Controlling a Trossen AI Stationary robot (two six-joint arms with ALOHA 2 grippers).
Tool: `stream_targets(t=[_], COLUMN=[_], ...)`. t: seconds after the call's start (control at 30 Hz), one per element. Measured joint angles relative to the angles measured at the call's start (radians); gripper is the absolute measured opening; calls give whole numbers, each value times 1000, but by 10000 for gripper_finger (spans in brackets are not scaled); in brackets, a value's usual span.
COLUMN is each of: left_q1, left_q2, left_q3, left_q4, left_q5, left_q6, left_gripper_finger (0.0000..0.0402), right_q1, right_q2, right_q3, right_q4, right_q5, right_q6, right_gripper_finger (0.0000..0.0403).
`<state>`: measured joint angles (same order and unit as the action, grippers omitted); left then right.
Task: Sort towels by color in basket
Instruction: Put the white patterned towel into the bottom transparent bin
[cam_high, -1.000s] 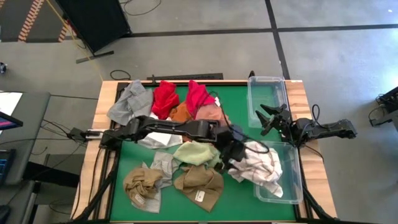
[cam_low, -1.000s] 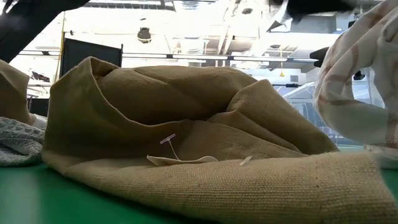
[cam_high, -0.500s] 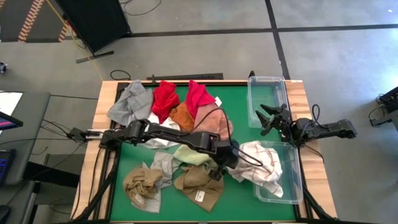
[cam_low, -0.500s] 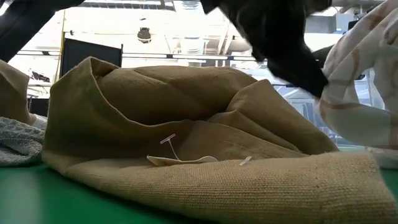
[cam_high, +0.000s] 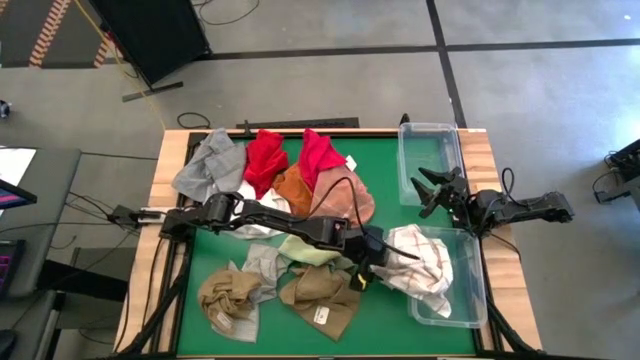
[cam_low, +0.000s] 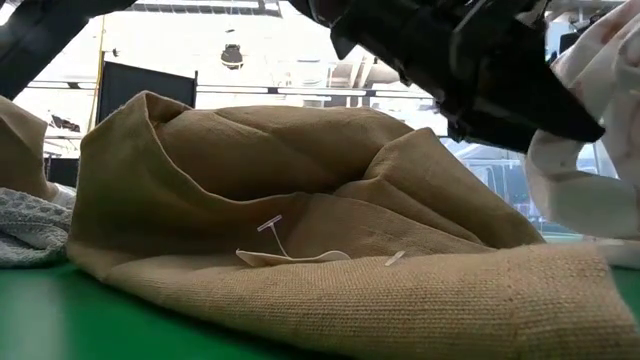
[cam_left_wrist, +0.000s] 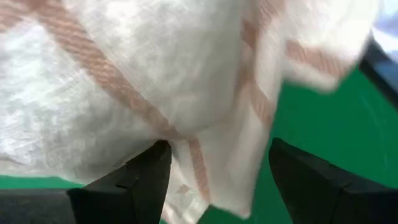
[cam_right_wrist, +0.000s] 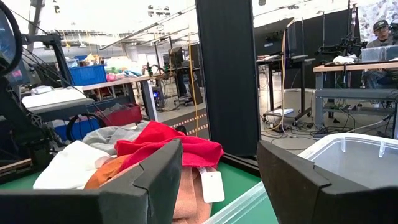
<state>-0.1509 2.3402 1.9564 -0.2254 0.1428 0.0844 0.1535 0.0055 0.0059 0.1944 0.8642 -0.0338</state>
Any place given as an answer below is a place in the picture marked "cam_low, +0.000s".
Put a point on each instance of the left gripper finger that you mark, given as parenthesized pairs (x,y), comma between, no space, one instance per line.
(500,100)

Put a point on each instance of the white red-striped towel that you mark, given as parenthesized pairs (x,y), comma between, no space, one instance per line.
(575,200)

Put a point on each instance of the light grey waffle towel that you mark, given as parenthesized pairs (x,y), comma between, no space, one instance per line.
(30,230)

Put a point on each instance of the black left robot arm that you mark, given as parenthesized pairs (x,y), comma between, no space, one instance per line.
(40,40)

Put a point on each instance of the long horizontal light bar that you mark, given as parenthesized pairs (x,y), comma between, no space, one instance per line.
(320,91)

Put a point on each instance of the black dome ceiling lamp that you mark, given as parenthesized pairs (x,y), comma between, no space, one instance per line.
(231,56)

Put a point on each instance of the low black partition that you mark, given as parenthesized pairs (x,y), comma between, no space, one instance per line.
(62,172)

